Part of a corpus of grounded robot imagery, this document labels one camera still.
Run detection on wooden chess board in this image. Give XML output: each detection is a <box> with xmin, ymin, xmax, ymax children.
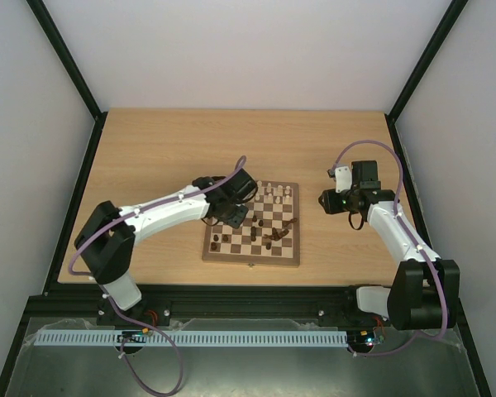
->
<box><xmin>202</xmin><ymin>180</ymin><xmax>300</xmax><ymax>267</ymax></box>

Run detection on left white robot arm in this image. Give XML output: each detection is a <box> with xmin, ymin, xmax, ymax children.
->
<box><xmin>74</xmin><ymin>168</ymin><xmax>258</xmax><ymax>311</ymax></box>

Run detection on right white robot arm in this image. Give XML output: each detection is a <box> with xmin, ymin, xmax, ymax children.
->
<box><xmin>318</xmin><ymin>160</ymin><xmax>460</xmax><ymax>330</ymax></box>

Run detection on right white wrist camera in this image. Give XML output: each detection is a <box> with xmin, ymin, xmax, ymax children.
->
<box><xmin>327</xmin><ymin>164</ymin><xmax>352</xmax><ymax>194</ymax></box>

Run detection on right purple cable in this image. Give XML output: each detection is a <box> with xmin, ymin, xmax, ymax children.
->
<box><xmin>334</xmin><ymin>139</ymin><xmax>450</xmax><ymax>359</ymax></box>

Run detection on purple cable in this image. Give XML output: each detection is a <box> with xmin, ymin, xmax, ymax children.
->
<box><xmin>67</xmin><ymin>155</ymin><xmax>185</xmax><ymax>396</ymax></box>
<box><xmin>334</xmin><ymin>139</ymin><xmax>450</xmax><ymax>359</ymax></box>

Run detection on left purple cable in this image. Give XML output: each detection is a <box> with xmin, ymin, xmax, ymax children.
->
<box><xmin>67</xmin><ymin>155</ymin><xmax>185</xmax><ymax>396</ymax></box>

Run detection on white slotted cable duct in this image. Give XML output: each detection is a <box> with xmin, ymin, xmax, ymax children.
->
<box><xmin>34</xmin><ymin>330</ymin><xmax>348</xmax><ymax>348</ymax></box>

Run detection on black aluminium frame rail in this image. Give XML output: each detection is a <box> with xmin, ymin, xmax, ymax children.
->
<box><xmin>24</xmin><ymin>284</ymin><xmax>402</xmax><ymax>322</ymax></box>

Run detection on right black frame post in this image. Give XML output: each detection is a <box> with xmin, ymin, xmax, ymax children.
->
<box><xmin>387</xmin><ymin>0</ymin><xmax>469</xmax><ymax>121</ymax></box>

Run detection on black frame post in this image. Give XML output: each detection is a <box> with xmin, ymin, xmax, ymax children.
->
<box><xmin>387</xmin><ymin>0</ymin><xmax>469</xmax><ymax>121</ymax></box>
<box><xmin>26</xmin><ymin>0</ymin><xmax>107</xmax><ymax>121</ymax></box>

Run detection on left black frame post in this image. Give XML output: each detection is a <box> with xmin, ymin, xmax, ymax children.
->
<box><xmin>26</xmin><ymin>0</ymin><xmax>107</xmax><ymax>121</ymax></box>

